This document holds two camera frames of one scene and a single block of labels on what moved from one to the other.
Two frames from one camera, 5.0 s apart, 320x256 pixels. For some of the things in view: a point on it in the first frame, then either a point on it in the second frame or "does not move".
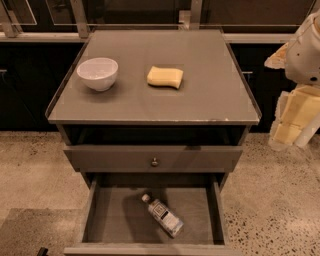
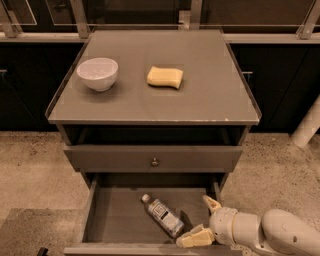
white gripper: [304, 56] to [222, 224]
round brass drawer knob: [154, 163] does not move
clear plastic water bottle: [171, 224] does not move
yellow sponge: [164, 76] does not move
